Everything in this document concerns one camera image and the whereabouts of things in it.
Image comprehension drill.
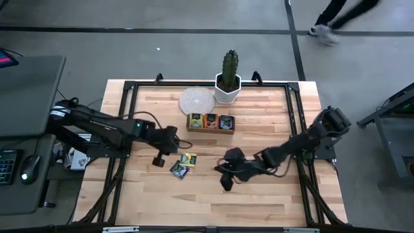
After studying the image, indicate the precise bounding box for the black backlit keyboard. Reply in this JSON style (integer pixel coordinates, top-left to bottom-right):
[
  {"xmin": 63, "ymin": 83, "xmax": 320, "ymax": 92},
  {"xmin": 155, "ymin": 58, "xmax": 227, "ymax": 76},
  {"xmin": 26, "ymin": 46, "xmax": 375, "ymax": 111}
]
[{"xmin": 0, "ymin": 148, "xmax": 23, "ymax": 186}]

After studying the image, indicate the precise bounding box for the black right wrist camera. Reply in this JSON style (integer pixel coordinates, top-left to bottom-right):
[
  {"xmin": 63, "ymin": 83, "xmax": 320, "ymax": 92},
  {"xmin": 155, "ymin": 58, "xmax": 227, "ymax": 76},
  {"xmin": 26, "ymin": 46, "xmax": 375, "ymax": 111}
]
[{"xmin": 224, "ymin": 148, "xmax": 246, "ymax": 163}]

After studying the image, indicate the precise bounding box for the grey raised desk top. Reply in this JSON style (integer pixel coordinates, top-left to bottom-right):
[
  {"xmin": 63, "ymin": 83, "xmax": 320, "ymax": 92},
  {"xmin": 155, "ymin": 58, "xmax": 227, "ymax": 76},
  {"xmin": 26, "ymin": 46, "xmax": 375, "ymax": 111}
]
[{"xmin": 0, "ymin": 54, "xmax": 67, "ymax": 137}]

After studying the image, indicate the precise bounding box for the blackcurrant burst tea bag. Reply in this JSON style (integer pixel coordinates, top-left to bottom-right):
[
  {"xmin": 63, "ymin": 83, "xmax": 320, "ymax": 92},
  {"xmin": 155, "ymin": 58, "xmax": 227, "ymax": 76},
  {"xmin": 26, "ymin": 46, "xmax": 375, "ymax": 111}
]
[
  {"xmin": 219, "ymin": 115, "xmax": 234, "ymax": 131},
  {"xmin": 169, "ymin": 160, "xmax": 191, "ymax": 181}
]

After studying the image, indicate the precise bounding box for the wooden three-compartment tray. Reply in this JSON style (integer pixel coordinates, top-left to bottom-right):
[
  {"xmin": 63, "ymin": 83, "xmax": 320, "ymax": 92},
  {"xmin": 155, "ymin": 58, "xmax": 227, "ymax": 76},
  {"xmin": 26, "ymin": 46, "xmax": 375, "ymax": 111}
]
[{"xmin": 185, "ymin": 113, "xmax": 235, "ymax": 136}]

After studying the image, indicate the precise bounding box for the black diagonal support bar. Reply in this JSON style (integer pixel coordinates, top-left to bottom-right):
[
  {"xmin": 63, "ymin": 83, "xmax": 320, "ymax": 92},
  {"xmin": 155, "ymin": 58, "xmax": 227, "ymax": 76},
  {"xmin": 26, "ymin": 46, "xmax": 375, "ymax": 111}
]
[{"xmin": 45, "ymin": 118, "xmax": 94, "ymax": 155}]

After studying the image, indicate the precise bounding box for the white hexagonal plant pot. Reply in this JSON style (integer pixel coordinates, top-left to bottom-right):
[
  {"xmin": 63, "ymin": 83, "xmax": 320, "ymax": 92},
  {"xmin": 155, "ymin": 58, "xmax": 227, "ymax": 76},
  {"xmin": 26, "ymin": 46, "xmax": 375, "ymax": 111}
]
[{"xmin": 214, "ymin": 72, "xmax": 242, "ymax": 105}]

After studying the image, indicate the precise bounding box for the silver metal bracket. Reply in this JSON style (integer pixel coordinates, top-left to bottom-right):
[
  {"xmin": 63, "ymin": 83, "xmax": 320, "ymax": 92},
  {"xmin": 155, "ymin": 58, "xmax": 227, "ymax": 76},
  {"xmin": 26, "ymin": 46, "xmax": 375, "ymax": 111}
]
[
  {"xmin": 283, "ymin": 227, "xmax": 320, "ymax": 233},
  {"xmin": 102, "ymin": 226, "xmax": 140, "ymax": 233}
]

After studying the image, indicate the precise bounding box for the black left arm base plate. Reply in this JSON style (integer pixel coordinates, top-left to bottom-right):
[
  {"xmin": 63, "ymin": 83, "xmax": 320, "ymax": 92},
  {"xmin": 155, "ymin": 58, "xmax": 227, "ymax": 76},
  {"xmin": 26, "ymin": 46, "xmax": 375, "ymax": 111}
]
[{"xmin": 86, "ymin": 133, "xmax": 133, "ymax": 159}]

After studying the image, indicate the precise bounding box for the green cactus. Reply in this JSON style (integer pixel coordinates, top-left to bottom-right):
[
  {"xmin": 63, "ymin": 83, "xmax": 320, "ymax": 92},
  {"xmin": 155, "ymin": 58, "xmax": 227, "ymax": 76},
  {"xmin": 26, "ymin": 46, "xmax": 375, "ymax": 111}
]
[{"xmin": 221, "ymin": 49, "xmax": 239, "ymax": 93}]

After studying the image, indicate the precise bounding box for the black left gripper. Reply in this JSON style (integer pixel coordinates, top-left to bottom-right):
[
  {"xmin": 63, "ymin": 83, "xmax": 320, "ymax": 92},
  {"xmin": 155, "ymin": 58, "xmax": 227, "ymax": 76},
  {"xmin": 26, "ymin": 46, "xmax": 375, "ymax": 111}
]
[{"xmin": 147, "ymin": 124, "xmax": 179, "ymax": 168}]

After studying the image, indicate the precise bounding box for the black monitor pink screen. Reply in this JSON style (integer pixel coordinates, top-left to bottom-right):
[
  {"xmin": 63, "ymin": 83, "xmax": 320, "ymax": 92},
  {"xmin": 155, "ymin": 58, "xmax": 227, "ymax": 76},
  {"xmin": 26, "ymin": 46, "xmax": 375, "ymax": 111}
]
[{"xmin": 0, "ymin": 47, "xmax": 19, "ymax": 69}]

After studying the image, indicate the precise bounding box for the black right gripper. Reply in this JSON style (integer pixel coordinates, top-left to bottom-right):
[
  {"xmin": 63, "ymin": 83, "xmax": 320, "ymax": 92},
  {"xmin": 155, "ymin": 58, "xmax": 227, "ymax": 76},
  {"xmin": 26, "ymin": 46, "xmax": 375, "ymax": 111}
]
[{"xmin": 220, "ymin": 153, "xmax": 266, "ymax": 192}]

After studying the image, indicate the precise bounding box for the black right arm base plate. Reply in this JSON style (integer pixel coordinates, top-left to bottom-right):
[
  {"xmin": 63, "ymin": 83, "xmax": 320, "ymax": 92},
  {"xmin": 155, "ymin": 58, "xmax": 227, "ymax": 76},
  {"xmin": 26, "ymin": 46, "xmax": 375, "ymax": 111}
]
[{"xmin": 290, "ymin": 134, "xmax": 343, "ymax": 161}]

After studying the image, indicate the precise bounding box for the person's foot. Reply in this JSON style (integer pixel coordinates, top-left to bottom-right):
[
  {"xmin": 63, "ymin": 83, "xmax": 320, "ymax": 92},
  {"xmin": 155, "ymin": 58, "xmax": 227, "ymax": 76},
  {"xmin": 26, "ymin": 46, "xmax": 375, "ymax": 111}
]
[{"xmin": 308, "ymin": 24, "xmax": 340, "ymax": 47}]

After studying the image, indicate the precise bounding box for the peach passion fruit tea bag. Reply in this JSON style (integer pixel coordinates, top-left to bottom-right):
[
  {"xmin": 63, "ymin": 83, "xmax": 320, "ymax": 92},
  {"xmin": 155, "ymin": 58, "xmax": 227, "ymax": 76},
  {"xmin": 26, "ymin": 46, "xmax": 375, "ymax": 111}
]
[{"xmin": 204, "ymin": 113, "xmax": 219, "ymax": 129}]

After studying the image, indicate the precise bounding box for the black metal table frame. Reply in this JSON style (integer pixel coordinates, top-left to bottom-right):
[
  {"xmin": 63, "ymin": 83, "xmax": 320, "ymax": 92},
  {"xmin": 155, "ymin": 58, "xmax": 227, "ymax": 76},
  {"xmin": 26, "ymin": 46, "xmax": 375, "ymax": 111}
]
[{"xmin": 72, "ymin": 72, "xmax": 349, "ymax": 227}]

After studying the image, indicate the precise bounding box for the white printed box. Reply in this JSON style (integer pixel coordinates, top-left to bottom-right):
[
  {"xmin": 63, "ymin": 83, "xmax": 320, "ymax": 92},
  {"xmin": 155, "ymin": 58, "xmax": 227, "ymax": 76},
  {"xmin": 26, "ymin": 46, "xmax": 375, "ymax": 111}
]
[{"xmin": 63, "ymin": 149, "xmax": 92, "ymax": 172}]

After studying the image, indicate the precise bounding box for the black computer mouse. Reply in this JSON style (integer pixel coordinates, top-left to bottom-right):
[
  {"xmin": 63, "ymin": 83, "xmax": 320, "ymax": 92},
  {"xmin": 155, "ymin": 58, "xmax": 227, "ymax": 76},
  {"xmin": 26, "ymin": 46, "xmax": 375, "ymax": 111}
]
[{"xmin": 19, "ymin": 154, "xmax": 42, "ymax": 186}]

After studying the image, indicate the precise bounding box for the round white woven coaster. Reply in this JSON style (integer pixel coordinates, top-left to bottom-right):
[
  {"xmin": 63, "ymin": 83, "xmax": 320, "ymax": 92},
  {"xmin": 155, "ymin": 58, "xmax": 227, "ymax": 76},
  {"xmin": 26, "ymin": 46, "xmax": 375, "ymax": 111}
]
[{"xmin": 178, "ymin": 86, "xmax": 216, "ymax": 117}]

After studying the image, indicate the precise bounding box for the grey metal table frame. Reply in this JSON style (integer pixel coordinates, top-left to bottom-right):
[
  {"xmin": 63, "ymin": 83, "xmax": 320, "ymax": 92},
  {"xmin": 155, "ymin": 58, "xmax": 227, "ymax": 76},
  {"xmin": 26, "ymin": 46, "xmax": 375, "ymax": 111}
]
[{"xmin": 356, "ymin": 82, "xmax": 414, "ymax": 189}]

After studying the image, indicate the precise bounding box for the grey low desk surface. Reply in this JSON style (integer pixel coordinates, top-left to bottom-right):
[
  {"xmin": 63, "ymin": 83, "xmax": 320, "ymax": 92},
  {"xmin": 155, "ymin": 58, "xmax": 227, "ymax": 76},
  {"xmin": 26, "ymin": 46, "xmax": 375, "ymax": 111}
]
[{"xmin": 0, "ymin": 134, "xmax": 58, "ymax": 216}]

